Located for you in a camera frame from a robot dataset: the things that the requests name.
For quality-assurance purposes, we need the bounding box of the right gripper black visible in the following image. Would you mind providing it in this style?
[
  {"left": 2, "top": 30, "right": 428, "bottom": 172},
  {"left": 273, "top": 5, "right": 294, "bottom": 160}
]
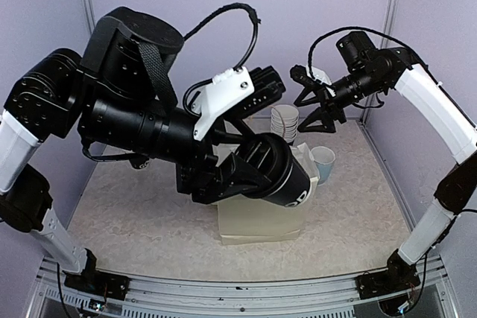
[{"left": 295, "top": 65, "right": 386, "bottom": 131}]

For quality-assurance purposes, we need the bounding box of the black plastic cup lid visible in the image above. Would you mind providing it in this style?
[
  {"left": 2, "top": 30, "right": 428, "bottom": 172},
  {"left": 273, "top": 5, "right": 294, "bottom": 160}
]
[{"left": 234, "top": 133, "right": 292, "bottom": 200}]

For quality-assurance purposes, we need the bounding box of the cream paper bag with handles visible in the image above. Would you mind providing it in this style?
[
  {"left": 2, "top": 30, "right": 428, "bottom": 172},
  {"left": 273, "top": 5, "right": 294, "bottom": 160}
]
[{"left": 215, "top": 142, "right": 320, "bottom": 245}]

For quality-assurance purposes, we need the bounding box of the black paper coffee cup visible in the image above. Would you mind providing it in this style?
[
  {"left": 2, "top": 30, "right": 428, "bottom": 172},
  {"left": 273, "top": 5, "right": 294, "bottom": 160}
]
[{"left": 264, "top": 162, "right": 311, "bottom": 208}]

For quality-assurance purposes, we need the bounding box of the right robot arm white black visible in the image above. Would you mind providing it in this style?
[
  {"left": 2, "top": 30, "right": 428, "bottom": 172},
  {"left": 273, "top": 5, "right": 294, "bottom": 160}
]
[{"left": 290, "top": 26, "right": 476, "bottom": 291}]

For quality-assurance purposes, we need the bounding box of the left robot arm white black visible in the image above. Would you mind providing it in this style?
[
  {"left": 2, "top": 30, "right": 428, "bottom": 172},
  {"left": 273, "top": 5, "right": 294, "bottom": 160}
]
[{"left": 1, "top": 7, "right": 292, "bottom": 292}]

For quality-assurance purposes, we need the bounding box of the stack of paper cups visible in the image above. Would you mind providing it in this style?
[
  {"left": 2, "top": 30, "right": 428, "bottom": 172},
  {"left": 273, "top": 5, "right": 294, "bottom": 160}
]
[{"left": 271, "top": 104, "right": 300, "bottom": 145}]

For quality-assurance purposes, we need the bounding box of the light blue ceramic mug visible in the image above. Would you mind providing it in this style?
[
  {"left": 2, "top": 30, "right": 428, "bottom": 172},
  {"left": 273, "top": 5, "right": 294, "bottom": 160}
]
[{"left": 311, "top": 146, "right": 336, "bottom": 185}]

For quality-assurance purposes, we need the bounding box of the cup of white straws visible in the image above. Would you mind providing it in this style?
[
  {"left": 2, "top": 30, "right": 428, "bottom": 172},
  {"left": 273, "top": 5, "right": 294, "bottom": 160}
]
[{"left": 129, "top": 156, "right": 150, "bottom": 170}]

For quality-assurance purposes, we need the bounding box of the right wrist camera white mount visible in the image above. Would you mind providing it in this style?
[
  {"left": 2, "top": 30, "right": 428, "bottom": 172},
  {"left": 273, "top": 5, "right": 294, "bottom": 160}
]
[{"left": 290, "top": 65, "right": 335, "bottom": 97}]

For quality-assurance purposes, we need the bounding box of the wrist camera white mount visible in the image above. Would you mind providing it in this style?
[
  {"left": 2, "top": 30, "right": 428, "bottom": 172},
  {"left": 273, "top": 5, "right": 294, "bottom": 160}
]
[
  {"left": 290, "top": 65, "right": 335, "bottom": 97},
  {"left": 192, "top": 65, "right": 288, "bottom": 142}
]

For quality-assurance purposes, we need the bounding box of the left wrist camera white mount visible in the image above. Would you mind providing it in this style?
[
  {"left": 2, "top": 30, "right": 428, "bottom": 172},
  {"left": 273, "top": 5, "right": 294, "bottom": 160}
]
[{"left": 192, "top": 65, "right": 288, "bottom": 142}]

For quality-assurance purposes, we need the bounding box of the aluminium front rail frame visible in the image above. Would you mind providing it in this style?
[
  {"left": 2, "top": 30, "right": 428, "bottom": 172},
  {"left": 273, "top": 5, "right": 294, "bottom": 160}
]
[{"left": 22, "top": 256, "right": 461, "bottom": 317}]

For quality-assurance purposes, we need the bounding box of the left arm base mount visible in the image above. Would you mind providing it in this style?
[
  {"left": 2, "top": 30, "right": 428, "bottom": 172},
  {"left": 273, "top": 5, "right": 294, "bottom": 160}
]
[{"left": 64, "top": 271, "right": 130, "bottom": 301}]

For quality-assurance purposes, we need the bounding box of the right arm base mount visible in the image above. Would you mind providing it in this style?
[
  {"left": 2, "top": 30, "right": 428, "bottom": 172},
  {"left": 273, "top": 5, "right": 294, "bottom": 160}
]
[{"left": 355, "top": 270, "right": 420, "bottom": 299}]

